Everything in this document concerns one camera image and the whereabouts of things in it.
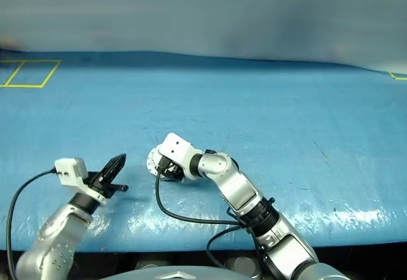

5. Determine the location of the silver robot torso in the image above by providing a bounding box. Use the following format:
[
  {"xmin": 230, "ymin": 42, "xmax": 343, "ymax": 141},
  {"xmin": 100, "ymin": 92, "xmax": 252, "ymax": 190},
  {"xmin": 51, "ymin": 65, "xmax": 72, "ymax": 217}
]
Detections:
[{"xmin": 104, "ymin": 265, "xmax": 237, "ymax": 280}]

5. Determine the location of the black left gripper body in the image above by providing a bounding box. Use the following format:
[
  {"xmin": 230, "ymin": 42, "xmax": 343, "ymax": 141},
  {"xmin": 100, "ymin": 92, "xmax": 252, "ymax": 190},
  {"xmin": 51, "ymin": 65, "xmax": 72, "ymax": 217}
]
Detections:
[{"xmin": 84, "ymin": 171, "xmax": 113, "ymax": 200}]

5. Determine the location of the blue plastic table cover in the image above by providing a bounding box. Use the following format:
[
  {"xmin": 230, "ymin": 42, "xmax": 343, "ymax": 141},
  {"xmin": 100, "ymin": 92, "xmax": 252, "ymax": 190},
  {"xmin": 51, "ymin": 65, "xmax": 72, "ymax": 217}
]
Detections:
[{"xmin": 0, "ymin": 48, "xmax": 407, "ymax": 254}]

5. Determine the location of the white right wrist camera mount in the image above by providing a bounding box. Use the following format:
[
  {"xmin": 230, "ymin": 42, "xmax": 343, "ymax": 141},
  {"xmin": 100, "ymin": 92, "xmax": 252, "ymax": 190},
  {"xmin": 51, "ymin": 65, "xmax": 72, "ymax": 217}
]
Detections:
[{"xmin": 158, "ymin": 132, "xmax": 205, "ymax": 181}]

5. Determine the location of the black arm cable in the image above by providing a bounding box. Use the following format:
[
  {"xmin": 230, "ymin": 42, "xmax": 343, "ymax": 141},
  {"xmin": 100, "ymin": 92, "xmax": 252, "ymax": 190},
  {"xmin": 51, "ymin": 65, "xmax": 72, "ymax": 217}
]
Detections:
[
  {"xmin": 6, "ymin": 169, "xmax": 59, "ymax": 280},
  {"xmin": 155, "ymin": 165, "xmax": 256, "ymax": 270}
]

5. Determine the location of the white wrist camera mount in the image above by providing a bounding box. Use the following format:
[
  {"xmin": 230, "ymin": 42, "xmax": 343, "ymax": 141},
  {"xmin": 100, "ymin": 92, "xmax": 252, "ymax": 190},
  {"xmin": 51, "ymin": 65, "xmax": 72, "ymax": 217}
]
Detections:
[
  {"xmin": 158, "ymin": 132, "xmax": 205, "ymax": 181},
  {"xmin": 54, "ymin": 157, "xmax": 108, "ymax": 207}
]

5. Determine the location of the round silver motor lid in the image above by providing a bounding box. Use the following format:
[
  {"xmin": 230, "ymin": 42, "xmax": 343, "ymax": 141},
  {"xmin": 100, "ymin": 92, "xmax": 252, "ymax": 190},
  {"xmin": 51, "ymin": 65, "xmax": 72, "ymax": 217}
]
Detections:
[{"xmin": 147, "ymin": 146, "xmax": 167, "ymax": 177}]

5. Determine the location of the round grey disc under table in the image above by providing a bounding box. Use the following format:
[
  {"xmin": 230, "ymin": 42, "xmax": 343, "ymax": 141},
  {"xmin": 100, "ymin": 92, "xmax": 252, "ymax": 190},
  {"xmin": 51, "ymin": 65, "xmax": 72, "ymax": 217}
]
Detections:
[{"xmin": 227, "ymin": 255, "xmax": 259, "ymax": 278}]

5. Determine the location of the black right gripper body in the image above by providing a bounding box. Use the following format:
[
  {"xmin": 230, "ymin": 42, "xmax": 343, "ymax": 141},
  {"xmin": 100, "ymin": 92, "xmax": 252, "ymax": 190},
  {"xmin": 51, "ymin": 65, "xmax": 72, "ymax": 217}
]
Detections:
[{"xmin": 155, "ymin": 154, "xmax": 186, "ymax": 184}]

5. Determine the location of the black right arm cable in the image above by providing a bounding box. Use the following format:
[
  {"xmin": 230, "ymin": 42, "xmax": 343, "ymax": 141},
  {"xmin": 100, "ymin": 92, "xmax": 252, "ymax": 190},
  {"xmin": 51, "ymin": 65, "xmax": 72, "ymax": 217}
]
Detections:
[{"xmin": 155, "ymin": 165, "xmax": 256, "ymax": 270}]

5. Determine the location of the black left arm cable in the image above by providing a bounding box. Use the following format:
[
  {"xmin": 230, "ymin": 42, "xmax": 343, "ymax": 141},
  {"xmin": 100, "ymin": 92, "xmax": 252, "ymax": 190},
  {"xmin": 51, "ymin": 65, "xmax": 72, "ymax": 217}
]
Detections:
[{"xmin": 6, "ymin": 169, "xmax": 59, "ymax": 280}]

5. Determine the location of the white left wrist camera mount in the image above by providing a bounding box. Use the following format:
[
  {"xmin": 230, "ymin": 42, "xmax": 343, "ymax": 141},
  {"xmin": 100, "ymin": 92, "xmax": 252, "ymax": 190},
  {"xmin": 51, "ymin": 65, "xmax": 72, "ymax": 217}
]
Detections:
[{"xmin": 54, "ymin": 157, "xmax": 108, "ymax": 207}]

